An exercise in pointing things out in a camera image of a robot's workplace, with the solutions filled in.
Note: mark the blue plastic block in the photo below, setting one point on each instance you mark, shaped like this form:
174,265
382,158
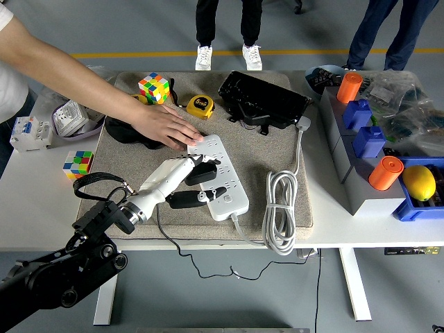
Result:
357,116
369,142

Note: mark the glossy black device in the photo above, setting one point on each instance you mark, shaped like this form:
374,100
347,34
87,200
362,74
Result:
263,97

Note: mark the green plastic part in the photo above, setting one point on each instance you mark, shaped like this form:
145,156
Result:
374,120
390,138

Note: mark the black chair wheel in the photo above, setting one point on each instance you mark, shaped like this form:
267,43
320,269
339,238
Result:
297,7

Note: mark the black plug adapter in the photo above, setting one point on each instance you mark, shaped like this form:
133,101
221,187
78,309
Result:
204,173

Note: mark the person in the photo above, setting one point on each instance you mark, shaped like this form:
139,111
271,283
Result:
367,34
10,90
249,21

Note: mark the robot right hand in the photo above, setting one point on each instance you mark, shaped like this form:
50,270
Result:
438,329

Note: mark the clear bag of metal parts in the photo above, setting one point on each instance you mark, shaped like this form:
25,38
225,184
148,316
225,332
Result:
100,74

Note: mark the white power strip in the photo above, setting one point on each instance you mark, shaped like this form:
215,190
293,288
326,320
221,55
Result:
229,211

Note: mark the yellow tape measure round label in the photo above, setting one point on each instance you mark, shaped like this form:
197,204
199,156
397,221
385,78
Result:
199,105

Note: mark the small colourful puzzle cube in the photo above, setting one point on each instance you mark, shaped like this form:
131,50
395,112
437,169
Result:
78,164

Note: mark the yellow tape measure black label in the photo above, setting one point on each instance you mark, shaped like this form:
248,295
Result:
140,98

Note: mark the dark circuit boards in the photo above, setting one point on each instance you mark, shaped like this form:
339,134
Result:
324,79

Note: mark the white table leg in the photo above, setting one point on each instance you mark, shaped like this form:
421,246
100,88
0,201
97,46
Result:
355,284
107,301

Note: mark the person's forearm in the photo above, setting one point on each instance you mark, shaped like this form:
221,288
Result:
69,71

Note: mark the person's hand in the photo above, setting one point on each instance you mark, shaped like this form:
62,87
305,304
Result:
163,125

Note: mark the light blue bowl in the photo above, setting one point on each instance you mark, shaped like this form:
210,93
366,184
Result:
309,85

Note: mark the orange cylinder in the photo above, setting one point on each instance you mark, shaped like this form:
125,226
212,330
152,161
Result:
349,87
385,173

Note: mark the yellow lemon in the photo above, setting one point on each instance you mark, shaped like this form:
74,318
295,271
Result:
419,182

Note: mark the grey-brown mat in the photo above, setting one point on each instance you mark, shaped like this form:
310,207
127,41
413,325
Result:
249,156

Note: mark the white wall socket module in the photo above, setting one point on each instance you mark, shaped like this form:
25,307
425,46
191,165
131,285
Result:
95,118
69,118

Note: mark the clear bag of components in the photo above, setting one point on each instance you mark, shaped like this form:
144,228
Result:
419,132
392,90

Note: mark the small black component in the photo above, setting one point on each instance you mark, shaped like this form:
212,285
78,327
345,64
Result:
391,152

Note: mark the black table control panel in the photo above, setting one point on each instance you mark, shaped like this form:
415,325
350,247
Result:
412,250

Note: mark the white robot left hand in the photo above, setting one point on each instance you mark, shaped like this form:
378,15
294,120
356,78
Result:
163,180

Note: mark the black folded cloth bag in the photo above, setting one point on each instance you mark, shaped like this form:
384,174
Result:
121,133

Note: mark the blue plastic bin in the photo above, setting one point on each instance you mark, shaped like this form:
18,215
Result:
404,211

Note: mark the white circuit breaker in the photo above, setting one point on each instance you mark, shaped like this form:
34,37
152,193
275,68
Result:
31,133

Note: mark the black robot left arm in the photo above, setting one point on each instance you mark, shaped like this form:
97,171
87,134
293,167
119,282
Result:
52,284

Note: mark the large colourful puzzle cube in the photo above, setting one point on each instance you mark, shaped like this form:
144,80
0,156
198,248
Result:
154,88

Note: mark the grey box under table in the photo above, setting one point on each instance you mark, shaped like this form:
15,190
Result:
308,253

